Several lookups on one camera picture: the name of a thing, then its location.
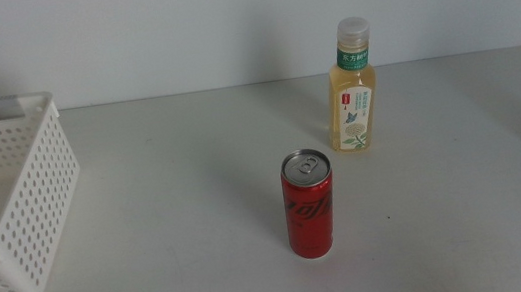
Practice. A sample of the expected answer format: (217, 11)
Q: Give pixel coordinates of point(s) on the red cola can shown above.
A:
(310, 210)

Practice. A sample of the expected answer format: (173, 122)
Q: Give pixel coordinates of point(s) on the yellow tea bottle green label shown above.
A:
(351, 104)

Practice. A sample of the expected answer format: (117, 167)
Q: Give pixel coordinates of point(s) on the white perforated plastic basket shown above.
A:
(40, 100)

